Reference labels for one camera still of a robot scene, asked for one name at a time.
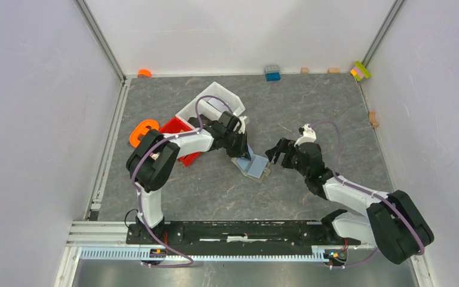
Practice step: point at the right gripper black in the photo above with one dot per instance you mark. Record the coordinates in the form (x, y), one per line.
(282, 146)

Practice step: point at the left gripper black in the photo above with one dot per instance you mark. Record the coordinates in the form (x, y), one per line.
(242, 149)

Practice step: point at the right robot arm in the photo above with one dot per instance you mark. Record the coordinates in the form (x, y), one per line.
(389, 221)

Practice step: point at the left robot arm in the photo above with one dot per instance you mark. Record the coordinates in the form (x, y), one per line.
(151, 163)

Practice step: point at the silver card in bin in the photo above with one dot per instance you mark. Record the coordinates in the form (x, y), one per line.
(217, 104)

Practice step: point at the white plastic bin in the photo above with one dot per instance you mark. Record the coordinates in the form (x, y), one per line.
(228, 98)

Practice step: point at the blue toy brick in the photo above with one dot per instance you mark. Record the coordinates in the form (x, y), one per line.
(272, 73)

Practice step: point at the curved wooden piece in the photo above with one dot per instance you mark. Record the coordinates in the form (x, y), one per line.
(372, 115)

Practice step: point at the flat wooden block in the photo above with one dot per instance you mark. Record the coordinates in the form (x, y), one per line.
(334, 70)

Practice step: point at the orange tape dispenser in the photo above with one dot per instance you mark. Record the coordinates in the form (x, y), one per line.
(141, 130)

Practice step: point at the green pink toy bricks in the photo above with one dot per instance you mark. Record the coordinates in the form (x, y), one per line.
(359, 72)

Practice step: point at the orange round piece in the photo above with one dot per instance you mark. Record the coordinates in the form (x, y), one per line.
(144, 73)

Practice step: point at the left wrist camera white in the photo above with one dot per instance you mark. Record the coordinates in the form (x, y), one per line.
(243, 121)

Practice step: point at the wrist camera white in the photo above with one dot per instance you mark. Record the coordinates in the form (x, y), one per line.
(308, 135)
(243, 121)

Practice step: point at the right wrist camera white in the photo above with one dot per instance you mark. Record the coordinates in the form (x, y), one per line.
(308, 135)

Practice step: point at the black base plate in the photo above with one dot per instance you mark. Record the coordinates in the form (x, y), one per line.
(289, 237)

